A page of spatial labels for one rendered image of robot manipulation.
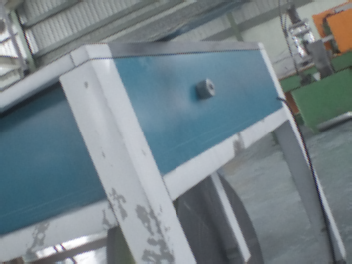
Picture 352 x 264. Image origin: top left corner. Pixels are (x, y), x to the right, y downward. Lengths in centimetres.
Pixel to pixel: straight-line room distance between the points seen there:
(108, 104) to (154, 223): 15
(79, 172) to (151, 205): 15
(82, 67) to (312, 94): 495
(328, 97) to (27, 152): 491
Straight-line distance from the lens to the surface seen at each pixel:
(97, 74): 63
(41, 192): 78
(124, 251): 119
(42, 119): 75
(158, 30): 81
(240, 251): 124
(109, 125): 62
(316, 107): 553
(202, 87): 87
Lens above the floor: 59
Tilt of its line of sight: 1 degrees up
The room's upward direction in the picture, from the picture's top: 22 degrees counter-clockwise
